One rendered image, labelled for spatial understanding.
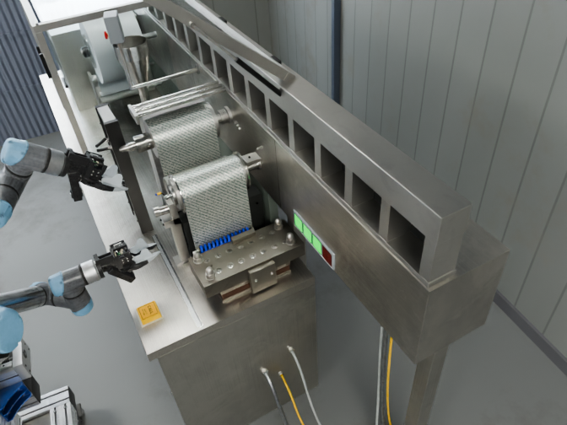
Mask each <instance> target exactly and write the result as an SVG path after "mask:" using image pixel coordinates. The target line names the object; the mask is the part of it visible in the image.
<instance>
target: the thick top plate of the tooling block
mask: <svg viewBox="0 0 567 425"><path fill-rule="evenodd" d="M281 221H282V223H283V228H282V229H281V230H276V229H274V227H273V226H274V223H272V224H270V225H268V226H266V227H264V228H261V229H258V230H256V235H255V236H252V237H250V238H249V239H245V240H242V241H241V242H239V243H236V244H234V245H233V243H232V242H231V241H230V242H227V243H225V244H223V245H220V246H217V247H215V248H212V249H211V250H207V251H205V252H203V253H201V255H202V258H203V262H202V263H201V264H195V263H194V262H193V257H191V258H189V259H188V261H189V264H190V268H191V270H192V273H193V275H194V276H195V278H196V279H197V282H198V284H199V285H200V287H201V289H202V291H203V292H204V294H205V296H206V298H207V299H208V298H210V297H212V296H214V295H216V294H218V293H221V292H223V291H225V290H227V289H229V288H232V287H234V286H236V285H238V284H241V283H243V282H245V281H247V280H249V275H248V271H249V270H250V269H252V268H255V267H257V266H260V265H262V264H264V263H266V262H268V261H271V260H273V261H274V262H275V267H278V266H282V265H283V264H285V263H287V262H289V261H292V260H294V259H296V258H299V257H301V256H303V255H305V243H304V242H303V241H302V240H301V238H300V237H299V236H298V235H297V233H295V231H293V230H292V228H291V227H290V226H289V225H288V223H287V222H286V221H285V220H284V219H282V220H281ZM289 232H290V233H293V235H294V239H295V244H294V245H287V244H286V237H287V233H289ZM209 266H210V267H212V268H213V270H214V271H215V274H216V278H215V279H214V280H211V281H209V280H207V279H206V275H205V274H206V269H207V267H209Z"/></svg>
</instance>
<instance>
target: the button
mask: <svg viewBox="0 0 567 425"><path fill-rule="evenodd" d="M137 312H138V315H139V317H140V320H141V321H142V323H143V325H146V324H148V323H149V322H151V321H154V320H157V319H158V318H160V317H162V316H161V313H160V312H159V308H158V306H157V304H156V303H155V301H152V302H150V303H147V304H145V305H142V306H140V307H138V308H137Z"/></svg>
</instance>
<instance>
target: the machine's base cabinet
mask: <svg viewBox="0 0 567 425"><path fill-rule="evenodd" d="M290 347H293V348H294V354H295V356H296V357H297V359H298V362H299V364H300V367H301V370H302V373H303V375H304V378H305V382H306V386H307V389H308V391H309V390H311V389H313V388H315V387H317V386H318V363H317V338H316V288H315V284H312V285H310V286H309V287H307V288H304V289H302V290H300V291H298V292H296V293H293V294H291V295H289V296H288V297H286V298H284V299H280V300H279V301H277V302H275V303H273V304H270V305H268V306H266V307H264V308H262V309H259V310H258V311H256V312H254V313H252V314H249V315H247V316H245V317H243V318H241V319H239V320H237V321H235V322H232V323H230V324H228V325H226V326H224V327H222V328H220V329H218V330H216V331H213V332H211V333H209V334H207V335H206V336H203V337H200V338H198V339H196V340H195V341H193V342H190V343H188V344H186V345H184V346H182V347H179V348H177V349H176V350H174V351H172V352H168V353H166V354H165V355H163V356H161V357H159V358H158V360H159V364H160V367H161V368H162V370H163V373H164V375H165V378H166V380H167V383H168V385H169V387H170V392H171V394H172V395H173V396H174V399H175V402H176V405H177V406H178V408H179V411H180V413H181V416H182V418H183V421H184V423H185V424H186V425H247V424H249V423H251V422H254V421H255V420H257V419H258V418H260V417H262V416H264V415H266V414H268V413H269V412H271V411H273V410H275V409H277V408H278V406H277V403H276V401H275V399H274V396H273V393H272V391H271V388H270V386H269V384H268V382H267V379H266V377H265V375H262V370H263V369H267V370H268V371H269V372H268V374H269V376H270V379H271V381H272V382H273V385H274V388H275V390H276V392H277V394H278V398H279V400H280V403H281V406H282V405H284V404H286V403H287V402H289V401H292V400H291V397H290V395H289V392H288V390H287V388H286V385H285V383H284V381H283V379H282V377H279V375H278V373H279V372H281V371H282V372H283V377H284V379H285V381H286V383H287V385H288V387H289V390H290V392H291V394H292V396H293V398H296V397H298V396H300V395H303V394H304V393H305V387H304V383H303V380H302V378H301V375H300V371H299V369H298V366H297V364H296V362H295V360H294V357H293V355H292V353H291V352H289V348H290Z"/></svg>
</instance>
